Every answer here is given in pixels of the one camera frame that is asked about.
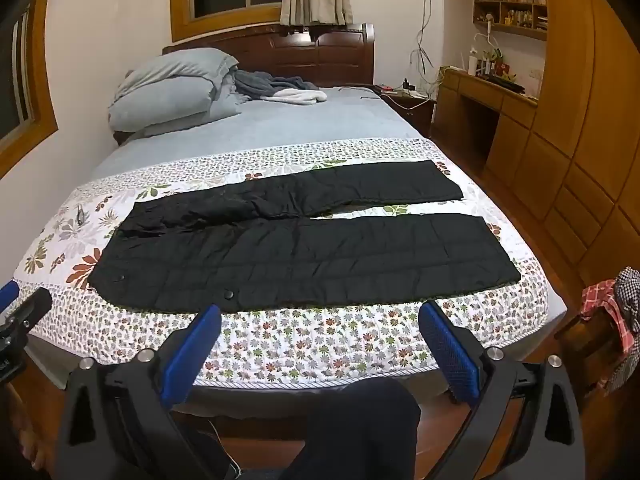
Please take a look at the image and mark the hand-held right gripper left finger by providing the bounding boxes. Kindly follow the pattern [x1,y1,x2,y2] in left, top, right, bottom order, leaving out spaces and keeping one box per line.
[55,304,223,480]

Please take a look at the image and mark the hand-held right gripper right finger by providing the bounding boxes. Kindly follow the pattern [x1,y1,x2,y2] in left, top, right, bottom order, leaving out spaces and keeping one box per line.
[417,300,588,480]

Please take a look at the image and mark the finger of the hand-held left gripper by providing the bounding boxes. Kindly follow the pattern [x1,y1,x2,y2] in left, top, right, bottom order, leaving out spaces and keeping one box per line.
[0,281,21,311]

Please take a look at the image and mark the black fur-trimmed jacket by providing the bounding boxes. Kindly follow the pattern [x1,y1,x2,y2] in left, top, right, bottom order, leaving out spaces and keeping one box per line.
[89,160,522,313]

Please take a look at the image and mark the person's leg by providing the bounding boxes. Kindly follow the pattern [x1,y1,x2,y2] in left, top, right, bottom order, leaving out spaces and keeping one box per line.
[280,377,422,480]

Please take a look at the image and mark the person's bare foot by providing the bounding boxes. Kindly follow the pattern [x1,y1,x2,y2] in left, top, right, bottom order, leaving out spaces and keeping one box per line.
[10,390,56,471]

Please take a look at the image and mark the floral quilt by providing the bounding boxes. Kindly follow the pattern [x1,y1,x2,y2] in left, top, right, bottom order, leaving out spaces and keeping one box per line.
[12,137,568,391]

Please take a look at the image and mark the wooden chair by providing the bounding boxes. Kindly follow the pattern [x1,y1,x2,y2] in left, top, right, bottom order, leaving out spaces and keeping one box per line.
[554,305,626,401]

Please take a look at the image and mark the red checked cloth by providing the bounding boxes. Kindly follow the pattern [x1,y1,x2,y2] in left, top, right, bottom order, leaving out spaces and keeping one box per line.
[581,280,636,356]

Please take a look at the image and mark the red checkered cloth on chair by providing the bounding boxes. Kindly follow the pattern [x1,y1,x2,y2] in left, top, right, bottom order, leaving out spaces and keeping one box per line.
[597,267,640,393]

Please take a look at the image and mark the wooden framed side window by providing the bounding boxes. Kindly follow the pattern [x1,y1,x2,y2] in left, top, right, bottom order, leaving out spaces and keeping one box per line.
[0,0,58,181]

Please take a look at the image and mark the light blue pillow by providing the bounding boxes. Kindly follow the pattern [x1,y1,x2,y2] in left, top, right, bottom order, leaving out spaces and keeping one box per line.
[109,87,236,133]
[114,48,240,106]

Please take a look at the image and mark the light blue bed sheet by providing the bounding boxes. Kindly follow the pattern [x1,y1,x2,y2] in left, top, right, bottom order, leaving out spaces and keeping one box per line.
[90,85,426,181]

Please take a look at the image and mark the wooden nightstand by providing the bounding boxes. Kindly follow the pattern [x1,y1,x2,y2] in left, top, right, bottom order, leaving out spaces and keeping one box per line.
[375,82,437,138]

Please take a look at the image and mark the wooden desk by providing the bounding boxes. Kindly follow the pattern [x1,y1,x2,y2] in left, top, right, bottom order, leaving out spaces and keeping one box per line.
[430,67,538,171]

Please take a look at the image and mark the grey blanket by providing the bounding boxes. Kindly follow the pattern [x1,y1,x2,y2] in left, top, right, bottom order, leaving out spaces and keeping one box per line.
[232,70,321,101]

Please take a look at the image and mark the white towel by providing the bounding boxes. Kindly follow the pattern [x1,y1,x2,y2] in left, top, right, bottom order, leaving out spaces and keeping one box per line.
[272,88,328,107]

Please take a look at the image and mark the wooden wardrobe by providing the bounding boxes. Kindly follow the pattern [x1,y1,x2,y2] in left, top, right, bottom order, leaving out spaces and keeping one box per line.
[487,0,640,286]

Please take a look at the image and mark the black keyboard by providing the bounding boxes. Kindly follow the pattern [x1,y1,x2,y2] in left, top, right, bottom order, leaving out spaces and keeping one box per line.
[487,75,526,95]

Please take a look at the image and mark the dark wooden headboard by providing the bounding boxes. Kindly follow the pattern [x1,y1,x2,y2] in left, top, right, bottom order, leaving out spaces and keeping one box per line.
[162,23,376,88]

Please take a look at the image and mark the wooden wall shelf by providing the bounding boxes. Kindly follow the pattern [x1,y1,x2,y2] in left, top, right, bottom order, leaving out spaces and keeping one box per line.
[472,0,548,41]

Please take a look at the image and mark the white hanging cables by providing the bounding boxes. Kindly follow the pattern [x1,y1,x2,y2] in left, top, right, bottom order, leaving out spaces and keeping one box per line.
[410,0,446,96]

